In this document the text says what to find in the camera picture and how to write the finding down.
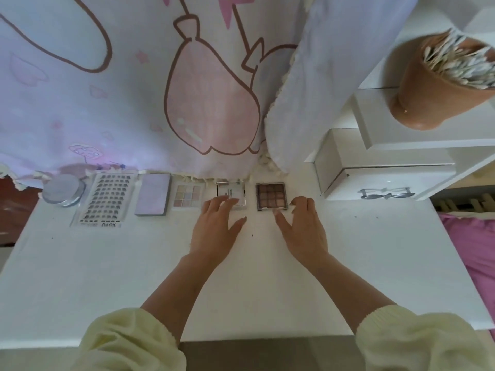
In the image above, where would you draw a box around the white square compact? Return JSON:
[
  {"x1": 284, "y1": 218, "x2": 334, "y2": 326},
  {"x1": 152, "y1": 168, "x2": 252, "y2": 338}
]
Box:
[{"x1": 216, "y1": 180, "x2": 248, "y2": 209}]

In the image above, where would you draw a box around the small white bow-handle drawer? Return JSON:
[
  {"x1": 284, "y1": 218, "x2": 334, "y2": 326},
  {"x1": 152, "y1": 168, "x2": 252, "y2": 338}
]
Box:
[{"x1": 313, "y1": 127, "x2": 457, "y2": 201}]

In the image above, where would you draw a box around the pink cartoon print cloth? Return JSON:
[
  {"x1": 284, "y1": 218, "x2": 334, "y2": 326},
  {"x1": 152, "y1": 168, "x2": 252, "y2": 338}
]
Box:
[{"x1": 0, "y1": 0, "x2": 422, "y2": 190}]

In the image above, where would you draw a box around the person's left hand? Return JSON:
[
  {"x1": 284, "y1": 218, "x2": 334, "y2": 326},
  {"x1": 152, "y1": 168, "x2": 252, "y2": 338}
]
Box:
[{"x1": 189, "y1": 195, "x2": 249, "y2": 263}]

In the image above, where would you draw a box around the white false eyelash tray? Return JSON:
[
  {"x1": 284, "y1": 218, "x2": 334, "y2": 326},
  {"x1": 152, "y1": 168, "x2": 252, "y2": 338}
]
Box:
[{"x1": 73, "y1": 170, "x2": 139, "y2": 227}]

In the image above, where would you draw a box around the white shelf unit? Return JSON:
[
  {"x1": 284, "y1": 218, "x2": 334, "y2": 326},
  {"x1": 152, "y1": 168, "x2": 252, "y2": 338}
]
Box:
[{"x1": 305, "y1": 0, "x2": 495, "y2": 201}]

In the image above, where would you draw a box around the terracotta pot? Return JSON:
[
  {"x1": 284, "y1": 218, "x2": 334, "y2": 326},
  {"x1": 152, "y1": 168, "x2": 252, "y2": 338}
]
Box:
[{"x1": 390, "y1": 30, "x2": 495, "y2": 130}]

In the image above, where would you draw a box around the bunch of cotton swabs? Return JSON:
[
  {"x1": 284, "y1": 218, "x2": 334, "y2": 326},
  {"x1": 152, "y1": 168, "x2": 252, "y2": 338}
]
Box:
[{"x1": 424, "y1": 28, "x2": 495, "y2": 90}]

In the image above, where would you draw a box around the person's right forearm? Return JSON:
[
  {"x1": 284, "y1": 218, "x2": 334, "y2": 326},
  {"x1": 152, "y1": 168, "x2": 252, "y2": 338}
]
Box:
[{"x1": 305, "y1": 255, "x2": 495, "y2": 371}]

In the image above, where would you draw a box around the white table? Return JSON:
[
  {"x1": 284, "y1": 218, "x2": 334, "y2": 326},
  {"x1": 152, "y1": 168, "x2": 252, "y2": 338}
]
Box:
[{"x1": 0, "y1": 162, "x2": 495, "y2": 348}]

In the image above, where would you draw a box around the person's right hand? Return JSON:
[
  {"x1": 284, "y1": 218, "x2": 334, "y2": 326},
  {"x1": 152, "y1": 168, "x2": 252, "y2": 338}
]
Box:
[{"x1": 273, "y1": 195, "x2": 329, "y2": 267}]

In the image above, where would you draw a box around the round silver compact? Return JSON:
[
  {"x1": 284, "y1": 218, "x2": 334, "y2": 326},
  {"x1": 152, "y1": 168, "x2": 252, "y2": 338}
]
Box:
[{"x1": 41, "y1": 174, "x2": 86, "y2": 207}]

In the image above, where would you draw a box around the lavender rectangular palette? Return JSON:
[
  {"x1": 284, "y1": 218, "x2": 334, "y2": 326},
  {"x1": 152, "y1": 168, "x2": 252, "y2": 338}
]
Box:
[{"x1": 135, "y1": 172, "x2": 172, "y2": 217}]

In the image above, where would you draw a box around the person's left forearm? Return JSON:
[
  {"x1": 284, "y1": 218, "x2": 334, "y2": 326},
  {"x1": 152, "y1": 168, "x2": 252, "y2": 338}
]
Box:
[{"x1": 73, "y1": 255, "x2": 233, "y2": 371}]

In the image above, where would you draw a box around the dark brown eyeshadow palette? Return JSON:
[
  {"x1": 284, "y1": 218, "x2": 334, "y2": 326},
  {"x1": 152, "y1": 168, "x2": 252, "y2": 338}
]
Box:
[{"x1": 256, "y1": 181, "x2": 289, "y2": 212}]

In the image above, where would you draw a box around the clear eyeshadow palette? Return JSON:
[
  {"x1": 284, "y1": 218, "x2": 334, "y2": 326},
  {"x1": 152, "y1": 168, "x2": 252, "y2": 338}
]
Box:
[{"x1": 172, "y1": 180, "x2": 206, "y2": 211}]

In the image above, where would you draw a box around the wooden bed frame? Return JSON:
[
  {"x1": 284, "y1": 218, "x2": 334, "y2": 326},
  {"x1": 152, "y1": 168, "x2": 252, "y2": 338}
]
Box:
[{"x1": 429, "y1": 189, "x2": 495, "y2": 217}]

